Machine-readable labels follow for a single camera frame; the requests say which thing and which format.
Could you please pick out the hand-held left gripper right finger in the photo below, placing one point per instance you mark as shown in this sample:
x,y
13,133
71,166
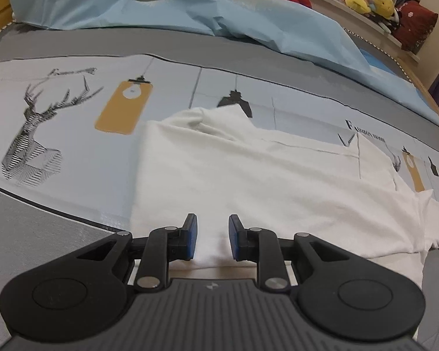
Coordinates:
x,y
235,238

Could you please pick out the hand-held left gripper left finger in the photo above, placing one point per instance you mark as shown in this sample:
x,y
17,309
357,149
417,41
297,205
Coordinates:
x,y
192,238

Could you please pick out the white t-shirt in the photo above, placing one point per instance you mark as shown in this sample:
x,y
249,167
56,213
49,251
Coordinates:
x,y
263,190

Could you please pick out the grey deer print bed sheet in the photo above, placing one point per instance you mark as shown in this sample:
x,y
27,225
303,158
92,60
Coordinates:
x,y
95,47

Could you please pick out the light blue duvet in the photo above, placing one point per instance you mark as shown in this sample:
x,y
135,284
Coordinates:
x,y
175,7

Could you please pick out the white window sill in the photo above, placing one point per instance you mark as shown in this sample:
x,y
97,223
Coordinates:
x,y
336,5

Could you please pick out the round yellow plush toy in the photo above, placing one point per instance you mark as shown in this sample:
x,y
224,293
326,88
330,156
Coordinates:
x,y
382,3

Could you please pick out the dark red cushion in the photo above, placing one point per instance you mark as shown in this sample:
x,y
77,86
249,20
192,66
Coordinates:
x,y
415,25

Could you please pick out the wooden bed side rail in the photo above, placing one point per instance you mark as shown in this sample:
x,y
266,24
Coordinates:
x,y
430,91

